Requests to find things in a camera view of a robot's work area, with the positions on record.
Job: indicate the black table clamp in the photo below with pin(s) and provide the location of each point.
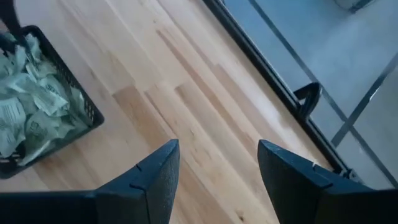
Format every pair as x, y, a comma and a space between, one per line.
311, 99

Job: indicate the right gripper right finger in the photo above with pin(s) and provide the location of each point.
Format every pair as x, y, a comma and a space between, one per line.
295, 196

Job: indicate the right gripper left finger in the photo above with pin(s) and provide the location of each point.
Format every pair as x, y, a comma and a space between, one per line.
146, 196

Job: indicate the black aluminium table frame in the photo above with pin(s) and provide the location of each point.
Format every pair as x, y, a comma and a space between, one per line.
255, 51

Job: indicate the black mesh plastic basket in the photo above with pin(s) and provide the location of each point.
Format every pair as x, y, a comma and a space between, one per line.
90, 109

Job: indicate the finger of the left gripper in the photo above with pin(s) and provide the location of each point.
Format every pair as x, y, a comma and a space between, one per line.
9, 15

